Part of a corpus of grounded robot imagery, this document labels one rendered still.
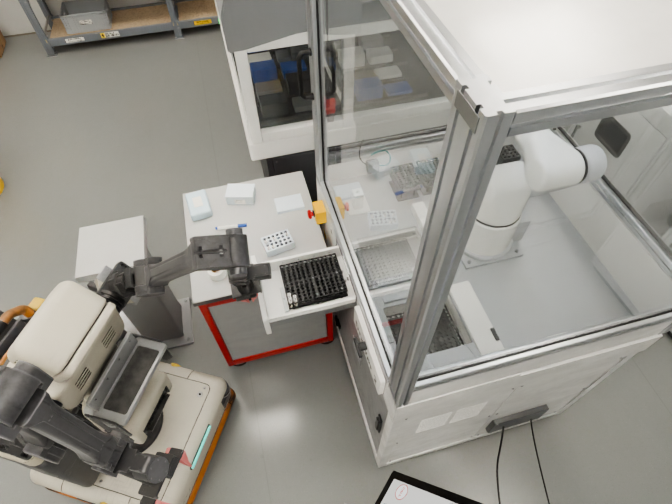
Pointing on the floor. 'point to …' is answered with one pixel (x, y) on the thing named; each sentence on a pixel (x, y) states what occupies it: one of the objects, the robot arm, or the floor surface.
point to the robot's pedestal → (151, 313)
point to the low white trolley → (237, 335)
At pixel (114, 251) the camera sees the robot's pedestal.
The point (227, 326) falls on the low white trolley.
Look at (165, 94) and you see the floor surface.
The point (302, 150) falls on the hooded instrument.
